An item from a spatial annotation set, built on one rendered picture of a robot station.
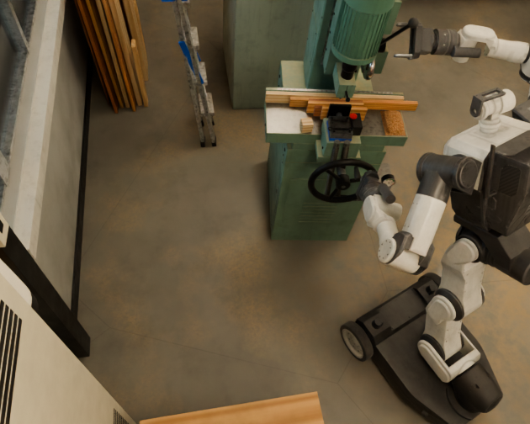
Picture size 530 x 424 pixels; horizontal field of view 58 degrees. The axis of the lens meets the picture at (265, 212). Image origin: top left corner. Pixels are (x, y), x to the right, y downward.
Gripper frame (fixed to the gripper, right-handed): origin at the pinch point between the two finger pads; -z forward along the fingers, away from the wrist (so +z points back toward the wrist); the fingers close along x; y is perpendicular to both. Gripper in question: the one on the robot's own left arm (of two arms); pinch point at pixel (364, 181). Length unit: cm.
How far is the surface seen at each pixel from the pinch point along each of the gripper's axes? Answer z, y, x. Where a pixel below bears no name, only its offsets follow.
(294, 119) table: -29.8, 27.7, 7.8
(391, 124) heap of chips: -25.1, -11.2, 18.8
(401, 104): -34.7, -15.7, 26.5
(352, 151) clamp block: -14.4, 3.9, 5.9
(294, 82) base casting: -64, 27, 17
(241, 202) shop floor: -90, 29, -64
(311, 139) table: -24.5, 19.2, 3.3
